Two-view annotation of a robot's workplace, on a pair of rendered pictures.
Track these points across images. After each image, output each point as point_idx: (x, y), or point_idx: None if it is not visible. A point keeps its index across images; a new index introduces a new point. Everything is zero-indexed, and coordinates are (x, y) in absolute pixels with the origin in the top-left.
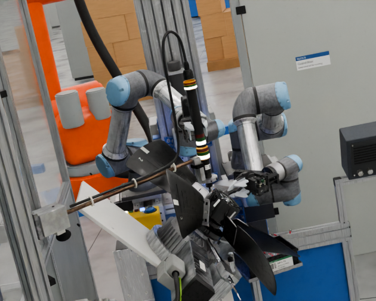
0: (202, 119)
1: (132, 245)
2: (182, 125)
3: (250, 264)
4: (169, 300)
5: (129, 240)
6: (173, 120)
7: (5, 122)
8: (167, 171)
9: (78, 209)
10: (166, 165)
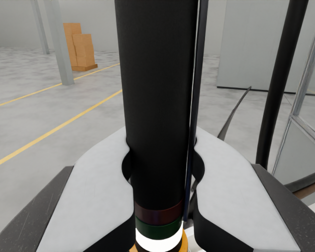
0: (70, 204)
1: (310, 207)
2: (282, 187)
3: None
4: None
5: None
6: (293, 53)
7: None
8: (248, 88)
9: None
10: (292, 183)
